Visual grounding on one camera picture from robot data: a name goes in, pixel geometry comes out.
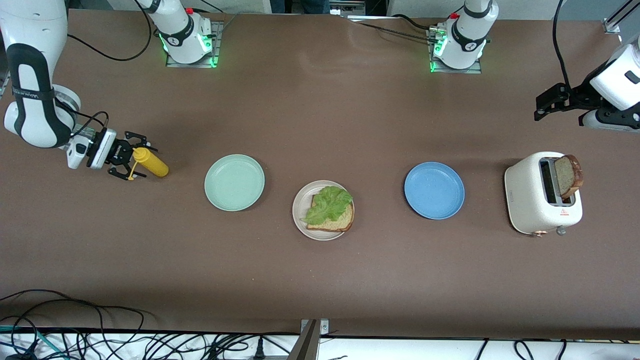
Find yellow squeeze bottle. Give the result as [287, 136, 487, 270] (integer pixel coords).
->
[128, 147, 170, 181]

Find green lettuce leaf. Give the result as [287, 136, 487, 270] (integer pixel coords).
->
[300, 186, 354, 226]

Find brown-crusted bread slice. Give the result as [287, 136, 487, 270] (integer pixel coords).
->
[554, 154, 584, 202]
[306, 195, 355, 233]

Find mint green plate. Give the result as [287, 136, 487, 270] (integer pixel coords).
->
[204, 154, 266, 212]

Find blue plate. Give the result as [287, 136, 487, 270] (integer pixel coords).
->
[404, 161, 466, 220]

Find beige plate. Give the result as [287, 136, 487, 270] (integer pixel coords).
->
[292, 180, 356, 242]

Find white toaster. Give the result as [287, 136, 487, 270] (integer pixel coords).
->
[504, 151, 584, 237]

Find dark blue trousers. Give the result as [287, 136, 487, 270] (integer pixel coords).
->
[270, 0, 332, 15]

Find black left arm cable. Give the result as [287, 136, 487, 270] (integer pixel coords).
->
[552, 0, 571, 88]

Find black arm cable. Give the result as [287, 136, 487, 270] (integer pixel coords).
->
[65, 0, 152, 136]
[552, 0, 571, 88]

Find aluminium frame bracket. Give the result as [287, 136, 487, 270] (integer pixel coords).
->
[603, 0, 633, 35]

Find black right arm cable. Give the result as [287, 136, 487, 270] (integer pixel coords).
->
[65, 0, 152, 136]

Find long looping black cable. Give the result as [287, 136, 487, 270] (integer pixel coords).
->
[0, 289, 151, 360]

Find smooth black cable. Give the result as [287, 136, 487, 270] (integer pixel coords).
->
[392, 14, 434, 30]

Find black braided cable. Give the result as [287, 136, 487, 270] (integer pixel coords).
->
[345, 19, 436, 43]

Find teal cable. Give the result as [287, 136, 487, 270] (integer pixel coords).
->
[0, 325, 68, 360]

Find metal table bracket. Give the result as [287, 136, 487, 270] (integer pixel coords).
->
[287, 318, 331, 360]

